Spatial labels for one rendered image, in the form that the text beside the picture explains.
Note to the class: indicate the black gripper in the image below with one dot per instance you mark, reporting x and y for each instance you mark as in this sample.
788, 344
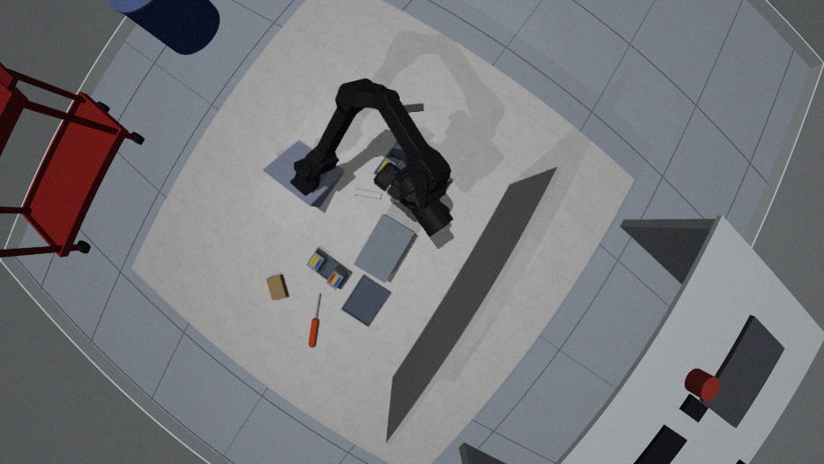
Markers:
386, 177

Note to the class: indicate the grey flat panel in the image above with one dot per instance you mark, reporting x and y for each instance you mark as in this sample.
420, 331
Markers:
468, 296

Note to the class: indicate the brown rectangular block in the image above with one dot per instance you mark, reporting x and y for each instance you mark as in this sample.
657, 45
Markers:
277, 287

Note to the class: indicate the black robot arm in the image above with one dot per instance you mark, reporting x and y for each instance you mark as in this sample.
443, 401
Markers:
422, 182

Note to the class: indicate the orange-handled screwdriver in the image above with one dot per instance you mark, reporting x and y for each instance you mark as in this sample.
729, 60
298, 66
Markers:
314, 328

